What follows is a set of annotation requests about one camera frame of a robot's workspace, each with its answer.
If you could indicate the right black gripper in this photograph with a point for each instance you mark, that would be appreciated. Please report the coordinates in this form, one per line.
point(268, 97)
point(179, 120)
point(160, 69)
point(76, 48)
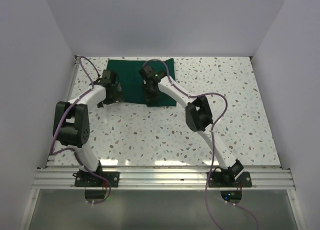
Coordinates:
point(149, 97)

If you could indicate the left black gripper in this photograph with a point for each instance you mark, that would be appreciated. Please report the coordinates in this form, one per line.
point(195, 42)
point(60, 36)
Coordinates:
point(119, 98)

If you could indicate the green surgical cloth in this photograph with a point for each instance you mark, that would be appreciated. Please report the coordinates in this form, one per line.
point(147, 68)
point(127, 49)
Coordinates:
point(131, 83)

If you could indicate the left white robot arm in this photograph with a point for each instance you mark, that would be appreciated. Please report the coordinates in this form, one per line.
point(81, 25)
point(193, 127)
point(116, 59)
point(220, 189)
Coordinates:
point(71, 125)

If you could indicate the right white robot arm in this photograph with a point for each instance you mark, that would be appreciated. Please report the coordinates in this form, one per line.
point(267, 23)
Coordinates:
point(198, 117)

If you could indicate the aluminium left rail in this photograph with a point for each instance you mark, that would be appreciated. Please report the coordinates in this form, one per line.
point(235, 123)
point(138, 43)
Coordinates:
point(67, 96)

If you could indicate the aluminium rail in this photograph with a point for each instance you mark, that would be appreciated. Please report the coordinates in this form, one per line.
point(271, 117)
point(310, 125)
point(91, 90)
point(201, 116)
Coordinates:
point(67, 96)
point(159, 178)

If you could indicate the aluminium front rail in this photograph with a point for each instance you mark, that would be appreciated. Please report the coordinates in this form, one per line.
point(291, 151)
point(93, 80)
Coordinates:
point(159, 178)

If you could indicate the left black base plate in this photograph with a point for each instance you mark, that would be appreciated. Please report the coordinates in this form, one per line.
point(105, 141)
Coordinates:
point(85, 179)

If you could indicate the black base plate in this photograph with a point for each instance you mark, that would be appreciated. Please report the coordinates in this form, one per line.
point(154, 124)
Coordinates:
point(85, 179)
point(218, 179)

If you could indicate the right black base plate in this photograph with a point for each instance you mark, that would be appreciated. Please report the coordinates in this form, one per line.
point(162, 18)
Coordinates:
point(218, 179)

